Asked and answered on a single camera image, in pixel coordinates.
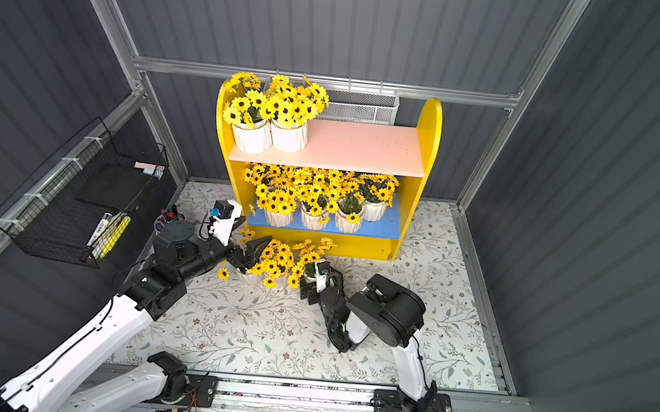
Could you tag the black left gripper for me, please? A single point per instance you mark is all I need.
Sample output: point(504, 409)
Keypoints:
point(238, 249)

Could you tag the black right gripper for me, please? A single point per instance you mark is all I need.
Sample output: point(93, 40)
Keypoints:
point(315, 286)

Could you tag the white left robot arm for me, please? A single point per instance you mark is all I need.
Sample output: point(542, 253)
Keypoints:
point(53, 384)

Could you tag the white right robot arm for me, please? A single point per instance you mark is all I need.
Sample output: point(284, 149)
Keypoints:
point(392, 313)

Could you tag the pink metal marker bucket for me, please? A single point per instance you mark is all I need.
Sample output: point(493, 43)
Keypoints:
point(167, 216)

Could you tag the yellow wooden shelf unit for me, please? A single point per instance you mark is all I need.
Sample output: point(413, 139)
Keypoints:
point(405, 152)

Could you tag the pink and blue sticky notes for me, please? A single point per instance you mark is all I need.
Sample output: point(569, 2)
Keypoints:
point(150, 169)

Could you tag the yellow book in basket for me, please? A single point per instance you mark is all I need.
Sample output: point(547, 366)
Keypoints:
point(110, 236)

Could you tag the white marker in basket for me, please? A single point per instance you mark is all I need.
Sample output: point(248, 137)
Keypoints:
point(100, 227)

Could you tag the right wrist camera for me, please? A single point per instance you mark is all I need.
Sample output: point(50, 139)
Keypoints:
point(322, 270)

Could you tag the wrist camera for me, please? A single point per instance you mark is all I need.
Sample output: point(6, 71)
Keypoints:
point(322, 270)
point(223, 217)

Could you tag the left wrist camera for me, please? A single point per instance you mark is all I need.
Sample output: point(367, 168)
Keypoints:
point(223, 217)

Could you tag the white wire wall basket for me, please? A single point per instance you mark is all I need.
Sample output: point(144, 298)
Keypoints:
point(363, 107)

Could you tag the black wire wall basket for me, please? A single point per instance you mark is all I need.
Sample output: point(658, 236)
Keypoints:
point(53, 216)

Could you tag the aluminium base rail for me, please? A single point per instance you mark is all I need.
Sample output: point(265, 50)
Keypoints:
point(251, 393)

